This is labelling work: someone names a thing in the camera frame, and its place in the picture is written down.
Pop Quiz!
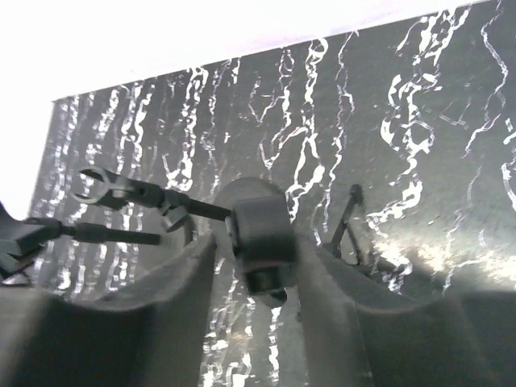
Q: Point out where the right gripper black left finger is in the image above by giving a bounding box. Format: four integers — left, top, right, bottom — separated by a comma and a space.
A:
1, 235, 216, 386

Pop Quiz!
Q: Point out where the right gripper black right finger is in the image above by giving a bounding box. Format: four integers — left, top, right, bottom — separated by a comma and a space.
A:
297, 237, 515, 386

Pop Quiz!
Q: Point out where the black tripod stand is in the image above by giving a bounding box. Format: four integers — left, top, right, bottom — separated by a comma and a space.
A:
223, 183, 412, 307

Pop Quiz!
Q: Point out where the black round-base mic stand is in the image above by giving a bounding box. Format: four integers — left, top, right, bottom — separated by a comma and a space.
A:
1, 208, 160, 280

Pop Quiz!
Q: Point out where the black stand with purple mic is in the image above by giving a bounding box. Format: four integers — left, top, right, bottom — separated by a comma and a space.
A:
72, 166, 231, 232

